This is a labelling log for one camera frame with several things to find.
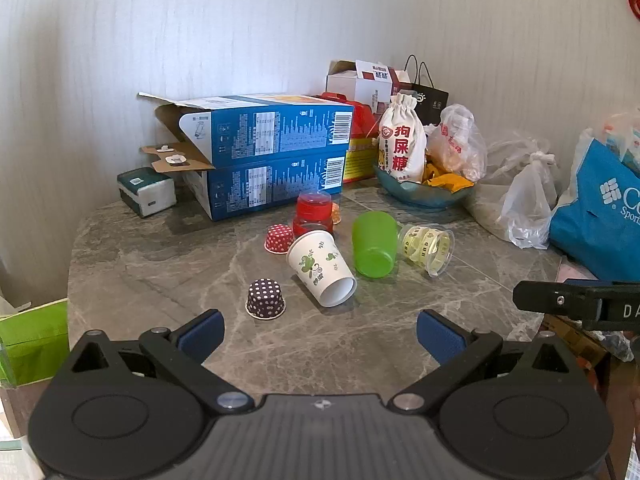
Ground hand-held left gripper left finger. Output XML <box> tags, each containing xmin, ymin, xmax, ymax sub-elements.
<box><xmin>70</xmin><ymin>309</ymin><xmax>257</xmax><ymax>416</ymax></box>

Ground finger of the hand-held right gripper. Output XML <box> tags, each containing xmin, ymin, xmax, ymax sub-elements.
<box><xmin>512</xmin><ymin>280</ymin><xmax>603</xmax><ymax>322</ymax></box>

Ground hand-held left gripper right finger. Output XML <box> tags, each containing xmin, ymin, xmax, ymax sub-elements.
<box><xmin>386</xmin><ymin>309</ymin><xmax>572</xmax><ymax>415</ymax></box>

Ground white floral paper cup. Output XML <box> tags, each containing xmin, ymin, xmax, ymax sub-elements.
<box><xmin>286</xmin><ymin>230</ymin><xmax>357</xmax><ymax>308</ymax></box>

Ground clear yellow-print plastic cup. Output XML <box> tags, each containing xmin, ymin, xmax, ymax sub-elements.
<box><xmin>397</xmin><ymin>223</ymin><xmax>456</xmax><ymax>278</ymax></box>

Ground green plastic cup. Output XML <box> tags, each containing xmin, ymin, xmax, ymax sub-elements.
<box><xmin>351</xmin><ymin>210</ymin><xmax>399</xmax><ymax>279</ymax></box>

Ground dark polka dot cupcake liner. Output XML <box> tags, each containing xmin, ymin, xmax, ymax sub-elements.
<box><xmin>245</xmin><ymin>278</ymin><xmax>287</xmax><ymax>321</ymax></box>

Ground blue shopping bag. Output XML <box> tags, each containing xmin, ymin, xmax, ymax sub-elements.
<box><xmin>548</xmin><ymin>137</ymin><xmax>640</xmax><ymax>284</ymax></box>

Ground knotted clear plastic bag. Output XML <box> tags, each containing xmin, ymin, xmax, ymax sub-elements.
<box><xmin>506</xmin><ymin>151</ymin><xmax>560</xmax><ymax>250</ymax></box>

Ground large clear plastic bag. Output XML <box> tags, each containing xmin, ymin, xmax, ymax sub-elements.
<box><xmin>464</xmin><ymin>129</ymin><xmax>553</xmax><ymax>248</ymax></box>

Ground red polka dot cupcake liner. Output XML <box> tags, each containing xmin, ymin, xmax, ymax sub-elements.
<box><xmin>264</xmin><ymin>224</ymin><xmax>294</xmax><ymax>255</ymax></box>

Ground teal glass bowl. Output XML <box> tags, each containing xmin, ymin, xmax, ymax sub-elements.
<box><xmin>373</xmin><ymin>162</ymin><xmax>476</xmax><ymax>211</ymax></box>

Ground green white tissue pack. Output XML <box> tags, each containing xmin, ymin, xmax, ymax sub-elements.
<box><xmin>117</xmin><ymin>167</ymin><xmax>177</xmax><ymax>219</ymax></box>

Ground orange snack packet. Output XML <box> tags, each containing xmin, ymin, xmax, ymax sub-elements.
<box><xmin>422</xmin><ymin>159</ymin><xmax>474</xmax><ymax>194</ymax></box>

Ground blue cardboard box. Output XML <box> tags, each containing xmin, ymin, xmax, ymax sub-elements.
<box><xmin>181</xmin><ymin>150</ymin><xmax>349</xmax><ymax>222</ymax></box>
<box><xmin>138</xmin><ymin>92</ymin><xmax>356</xmax><ymax>171</ymax></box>

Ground red clear plastic jar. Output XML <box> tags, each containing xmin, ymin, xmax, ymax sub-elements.
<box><xmin>292</xmin><ymin>190</ymin><xmax>334</xmax><ymax>241</ymax></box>

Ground green bag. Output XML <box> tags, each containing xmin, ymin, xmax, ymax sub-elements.
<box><xmin>0</xmin><ymin>298</ymin><xmax>70</xmax><ymax>389</ymax></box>

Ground white plastic bag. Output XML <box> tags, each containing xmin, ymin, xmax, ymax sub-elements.
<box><xmin>569</xmin><ymin>107</ymin><xmax>640</xmax><ymax>202</ymax></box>

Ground brown cardboard insert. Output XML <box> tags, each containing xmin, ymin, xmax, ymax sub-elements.
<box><xmin>139</xmin><ymin>142</ymin><xmax>216</xmax><ymax>174</ymax></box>

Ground red-print plastic bag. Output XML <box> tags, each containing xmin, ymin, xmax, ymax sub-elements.
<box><xmin>426</xmin><ymin>104</ymin><xmax>489</xmax><ymax>184</ymax></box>

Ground red gift box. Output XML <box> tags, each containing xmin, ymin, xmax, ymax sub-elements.
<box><xmin>314</xmin><ymin>91</ymin><xmax>389</xmax><ymax>184</ymax></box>

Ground black paper bag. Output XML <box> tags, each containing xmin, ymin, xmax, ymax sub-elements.
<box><xmin>403</xmin><ymin>54</ymin><xmax>450</xmax><ymax>127</ymax></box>

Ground white red-label carton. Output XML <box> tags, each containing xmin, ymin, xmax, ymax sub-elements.
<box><xmin>355</xmin><ymin>59</ymin><xmax>414</xmax><ymax>108</ymax></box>

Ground white cardboard box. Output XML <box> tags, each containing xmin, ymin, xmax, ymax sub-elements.
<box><xmin>327</xmin><ymin>60</ymin><xmax>362</xmax><ymax>97</ymax></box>

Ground white drawstring pouch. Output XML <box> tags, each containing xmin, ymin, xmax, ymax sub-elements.
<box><xmin>377</xmin><ymin>92</ymin><xmax>428</xmax><ymax>184</ymax></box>

